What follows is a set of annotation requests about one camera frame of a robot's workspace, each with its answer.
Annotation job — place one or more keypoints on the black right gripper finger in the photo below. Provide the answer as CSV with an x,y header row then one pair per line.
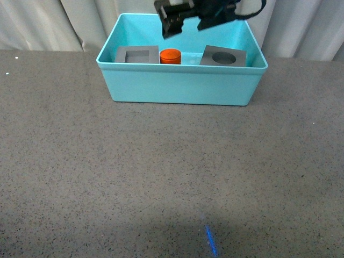
x,y
171,23

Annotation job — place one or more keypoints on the gray block with round hole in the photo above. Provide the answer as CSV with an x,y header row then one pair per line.
x,y
220,56

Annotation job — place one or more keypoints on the gray block with square hole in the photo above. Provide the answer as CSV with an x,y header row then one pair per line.
x,y
137,54

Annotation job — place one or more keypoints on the white pleated curtain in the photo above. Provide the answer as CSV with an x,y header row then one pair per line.
x,y
311,30

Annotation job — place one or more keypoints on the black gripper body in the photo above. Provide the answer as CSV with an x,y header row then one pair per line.
x,y
187,9

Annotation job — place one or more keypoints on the light blue plastic box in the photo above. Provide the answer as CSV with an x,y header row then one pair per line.
x,y
189,82

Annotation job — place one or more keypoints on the orange cylinder part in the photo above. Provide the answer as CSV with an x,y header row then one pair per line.
x,y
170,56

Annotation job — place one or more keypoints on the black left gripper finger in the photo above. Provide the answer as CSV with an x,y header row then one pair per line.
x,y
220,18

